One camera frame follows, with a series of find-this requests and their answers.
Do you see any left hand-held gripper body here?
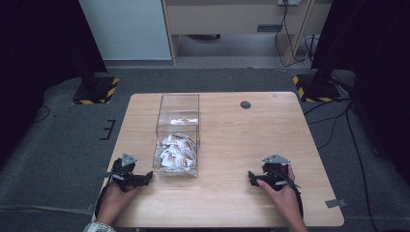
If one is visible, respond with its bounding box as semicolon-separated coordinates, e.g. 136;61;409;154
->
107;153;145;191

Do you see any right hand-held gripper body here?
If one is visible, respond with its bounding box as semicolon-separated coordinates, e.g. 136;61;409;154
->
256;154;293;191

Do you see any person's left hand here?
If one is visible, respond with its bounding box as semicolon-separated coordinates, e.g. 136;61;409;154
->
96;183;143;225

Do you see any person's right hand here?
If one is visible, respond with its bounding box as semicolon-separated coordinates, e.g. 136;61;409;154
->
256;164;306;227

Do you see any pile of white packets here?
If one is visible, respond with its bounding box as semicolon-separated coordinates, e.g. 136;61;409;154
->
155;132;198;172

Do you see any grey tape strip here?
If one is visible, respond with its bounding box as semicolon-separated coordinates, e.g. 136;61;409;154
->
324;198;349;209

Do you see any clear plastic box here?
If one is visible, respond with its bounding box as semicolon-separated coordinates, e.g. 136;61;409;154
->
152;93;201;179

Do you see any black yellow striped stand base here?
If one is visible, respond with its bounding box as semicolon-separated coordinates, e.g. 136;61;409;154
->
72;74;121;105
292;73;342;103

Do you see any white cabinet panel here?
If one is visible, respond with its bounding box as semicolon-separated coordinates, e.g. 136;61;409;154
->
78;0;172;61

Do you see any dark curtain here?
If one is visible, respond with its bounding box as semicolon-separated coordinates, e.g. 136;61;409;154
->
0;0;108;165
310;0;410;185

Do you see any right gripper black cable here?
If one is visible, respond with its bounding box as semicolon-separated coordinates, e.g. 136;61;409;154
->
283;175;305;218

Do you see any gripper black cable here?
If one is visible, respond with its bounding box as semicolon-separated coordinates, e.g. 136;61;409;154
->
283;175;305;218
94;184;112;218

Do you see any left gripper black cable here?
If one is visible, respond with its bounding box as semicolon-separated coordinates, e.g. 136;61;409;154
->
94;184;112;218

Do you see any thin black floor cable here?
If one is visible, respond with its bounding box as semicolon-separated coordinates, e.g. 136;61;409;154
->
32;105;51;124

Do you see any black power cable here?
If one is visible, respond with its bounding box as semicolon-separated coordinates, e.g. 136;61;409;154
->
274;2;315;69

